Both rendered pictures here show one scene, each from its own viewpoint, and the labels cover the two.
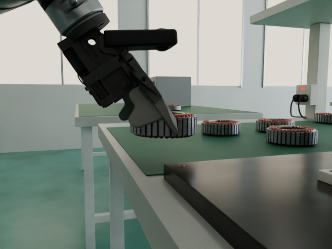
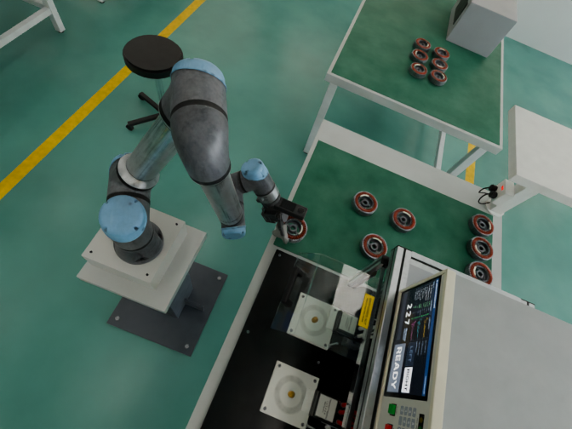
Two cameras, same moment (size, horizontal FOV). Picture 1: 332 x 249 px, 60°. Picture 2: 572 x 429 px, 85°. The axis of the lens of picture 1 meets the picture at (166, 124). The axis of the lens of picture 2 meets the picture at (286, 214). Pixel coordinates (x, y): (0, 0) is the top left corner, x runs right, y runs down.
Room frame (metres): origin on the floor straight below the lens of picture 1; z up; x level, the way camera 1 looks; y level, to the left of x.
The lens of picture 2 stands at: (-0.07, -0.12, 1.89)
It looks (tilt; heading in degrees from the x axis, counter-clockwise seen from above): 61 degrees down; 17
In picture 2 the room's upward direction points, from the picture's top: 24 degrees clockwise
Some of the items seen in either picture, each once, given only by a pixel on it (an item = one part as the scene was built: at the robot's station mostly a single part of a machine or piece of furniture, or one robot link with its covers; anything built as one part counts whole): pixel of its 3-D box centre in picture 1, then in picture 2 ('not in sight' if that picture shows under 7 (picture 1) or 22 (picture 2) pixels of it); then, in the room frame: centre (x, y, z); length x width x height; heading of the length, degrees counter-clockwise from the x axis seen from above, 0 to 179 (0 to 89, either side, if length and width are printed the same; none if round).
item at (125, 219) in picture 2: not in sight; (127, 220); (0.07, 0.35, 1.02); 0.13 x 0.12 x 0.14; 46
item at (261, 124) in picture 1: (274, 125); (403, 220); (0.88, -0.34, 0.77); 0.11 x 0.11 x 0.04
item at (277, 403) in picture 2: not in sight; (290, 394); (0.04, -0.34, 0.78); 0.15 x 0.15 x 0.01; 17
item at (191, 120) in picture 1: (163, 123); (292, 228); (0.48, 0.00, 0.82); 0.11 x 0.11 x 0.04
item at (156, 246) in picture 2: not in sight; (136, 237); (0.07, 0.35, 0.90); 0.15 x 0.15 x 0.10
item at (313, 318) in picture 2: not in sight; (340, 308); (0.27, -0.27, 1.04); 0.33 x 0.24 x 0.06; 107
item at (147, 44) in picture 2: not in sight; (162, 87); (0.98, 1.36, 0.28); 0.54 x 0.49 x 0.56; 107
